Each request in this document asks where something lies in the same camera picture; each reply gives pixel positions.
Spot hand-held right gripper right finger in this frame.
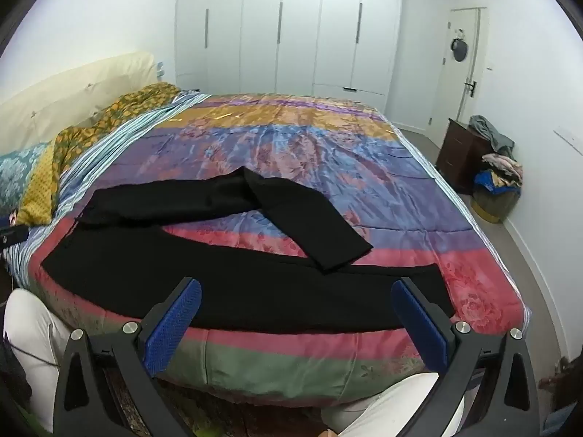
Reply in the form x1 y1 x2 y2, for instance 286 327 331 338
392 277 540 437

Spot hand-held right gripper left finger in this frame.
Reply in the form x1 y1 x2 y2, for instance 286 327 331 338
54 277 202 437

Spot black pants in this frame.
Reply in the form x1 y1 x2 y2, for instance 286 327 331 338
41 166 456 335

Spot teal patterned pillow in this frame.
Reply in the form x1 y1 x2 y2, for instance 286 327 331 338
0 142 51 219

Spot person's right leg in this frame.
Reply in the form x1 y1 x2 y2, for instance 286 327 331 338
321 371 465 437

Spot person's leg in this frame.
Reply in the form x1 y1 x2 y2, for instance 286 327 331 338
321 371 465 437
4 289 71 433

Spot person's left leg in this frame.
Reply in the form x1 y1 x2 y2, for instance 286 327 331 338
4 289 71 433

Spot yellow patterned cloth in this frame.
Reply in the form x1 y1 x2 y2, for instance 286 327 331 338
18 83 180 226

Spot yellow laundry basket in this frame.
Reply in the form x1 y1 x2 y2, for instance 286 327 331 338
471 189 520 224

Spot blue striped bed sheet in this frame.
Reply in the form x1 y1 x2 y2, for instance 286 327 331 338
9 91 212 283

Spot cream padded headboard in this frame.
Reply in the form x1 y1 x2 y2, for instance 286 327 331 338
0 52 158 155

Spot dark brown nightstand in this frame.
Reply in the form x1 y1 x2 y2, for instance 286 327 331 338
436 118 493 194

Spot pile of mixed clothes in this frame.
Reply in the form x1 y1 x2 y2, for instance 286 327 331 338
474 152 524 192

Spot multicolour floral quilt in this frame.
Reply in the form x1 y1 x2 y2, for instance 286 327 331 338
27 93 531 408

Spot grey cloth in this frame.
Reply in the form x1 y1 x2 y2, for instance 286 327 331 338
469 115 515 158

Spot white door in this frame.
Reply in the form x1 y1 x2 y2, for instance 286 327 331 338
428 7 488 133

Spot white wardrobe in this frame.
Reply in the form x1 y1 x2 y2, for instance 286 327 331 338
174 0 406 112

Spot thin black cable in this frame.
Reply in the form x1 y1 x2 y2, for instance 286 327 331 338
4 334 62 367

